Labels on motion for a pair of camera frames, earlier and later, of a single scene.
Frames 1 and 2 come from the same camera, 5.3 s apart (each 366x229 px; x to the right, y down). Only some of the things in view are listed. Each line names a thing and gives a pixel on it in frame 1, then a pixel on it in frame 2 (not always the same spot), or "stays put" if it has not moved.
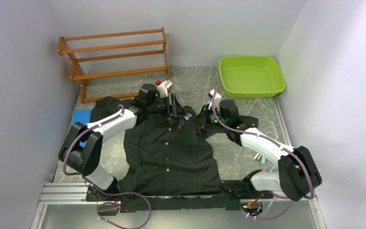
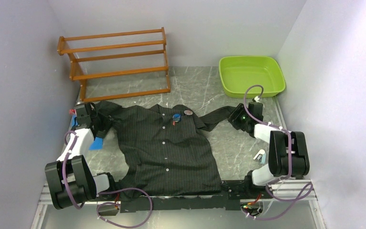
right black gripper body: (209, 119) to (241, 119)
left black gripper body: (162, 106) to (96, 118)
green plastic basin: (252, 76) stays put
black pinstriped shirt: (166, 156) stays put
